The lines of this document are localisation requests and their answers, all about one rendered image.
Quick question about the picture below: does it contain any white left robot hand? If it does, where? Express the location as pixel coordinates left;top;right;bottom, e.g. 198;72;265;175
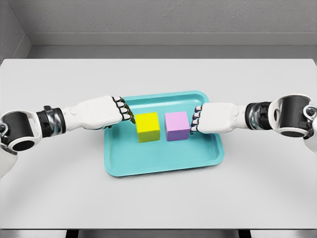
83;95;136;130

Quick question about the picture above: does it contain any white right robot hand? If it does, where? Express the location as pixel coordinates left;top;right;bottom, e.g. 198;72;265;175
189;102;236;136

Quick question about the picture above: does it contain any pink cube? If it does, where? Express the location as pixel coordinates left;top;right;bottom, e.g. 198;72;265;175
164;111;191;142

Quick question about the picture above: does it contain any yellow cube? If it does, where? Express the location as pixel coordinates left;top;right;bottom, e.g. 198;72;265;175
135;112;160;143

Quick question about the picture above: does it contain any teal plastic tray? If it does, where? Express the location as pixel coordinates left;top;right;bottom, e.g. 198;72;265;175
104;90;225;178

